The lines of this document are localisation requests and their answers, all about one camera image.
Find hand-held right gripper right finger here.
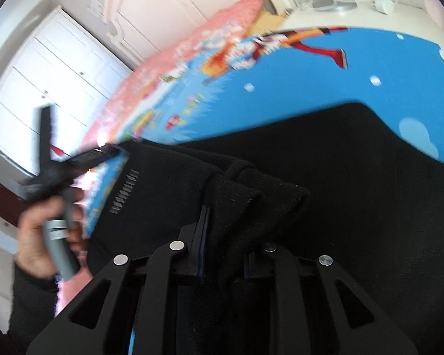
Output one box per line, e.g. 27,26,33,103
244,242,419,355

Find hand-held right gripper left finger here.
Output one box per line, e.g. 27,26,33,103
26,204,212,355

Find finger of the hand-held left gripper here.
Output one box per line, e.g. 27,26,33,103
35,105,56,172
57,145,131,172

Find black pants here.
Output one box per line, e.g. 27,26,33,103
83,101,444,355

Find person's left forearm dark sleeve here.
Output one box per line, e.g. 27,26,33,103
5,259,95,355

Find person's left hand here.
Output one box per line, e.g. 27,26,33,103
15,188,91,279

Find white wardrobe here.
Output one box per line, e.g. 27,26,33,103
0,7,134,178

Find pink floral quilt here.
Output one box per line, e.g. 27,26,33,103
55,0,265,317

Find blue cartoon printed blanket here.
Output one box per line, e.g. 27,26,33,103
82,26,444,239

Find white charger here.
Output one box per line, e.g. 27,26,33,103
372,0,395,14

